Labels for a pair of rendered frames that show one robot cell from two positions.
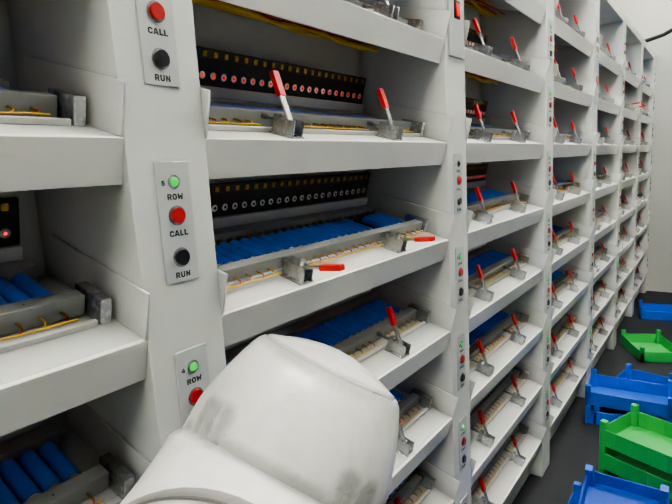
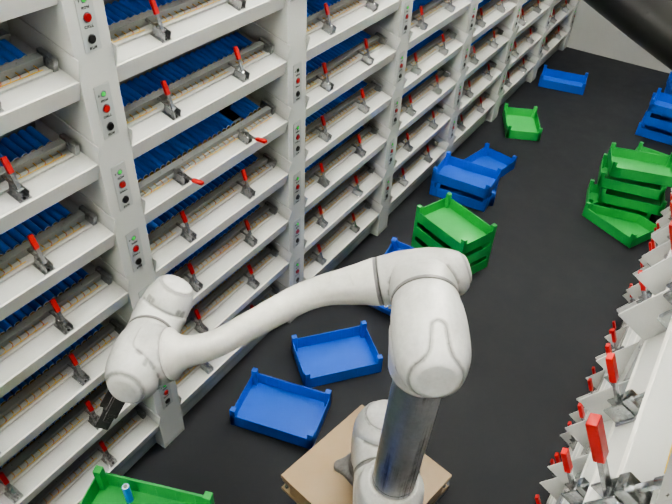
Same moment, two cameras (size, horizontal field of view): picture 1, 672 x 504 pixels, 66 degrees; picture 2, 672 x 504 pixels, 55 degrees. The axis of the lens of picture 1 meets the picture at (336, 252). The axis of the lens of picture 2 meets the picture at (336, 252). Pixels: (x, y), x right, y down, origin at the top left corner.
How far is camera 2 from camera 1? 1.14 m
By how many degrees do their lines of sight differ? 31
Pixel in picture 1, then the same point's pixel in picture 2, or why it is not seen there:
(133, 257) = (106, 204)
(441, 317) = (283, 165)
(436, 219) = (280, 107)
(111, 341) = (100, 235)
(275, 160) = (166, 135)
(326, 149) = (195, 115)
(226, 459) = (153, 308)
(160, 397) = (121, 252)
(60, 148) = (78, 179)
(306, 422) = (169, 302)
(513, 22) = not seen: outside the picture
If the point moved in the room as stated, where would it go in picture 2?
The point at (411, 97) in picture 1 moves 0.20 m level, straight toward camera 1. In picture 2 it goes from (266, 22) to (253, 50)
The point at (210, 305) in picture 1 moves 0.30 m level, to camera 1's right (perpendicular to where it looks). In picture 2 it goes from (138, 212) to (260, 211)
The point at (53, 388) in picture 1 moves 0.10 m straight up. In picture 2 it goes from (84, 257) to (75, 223)
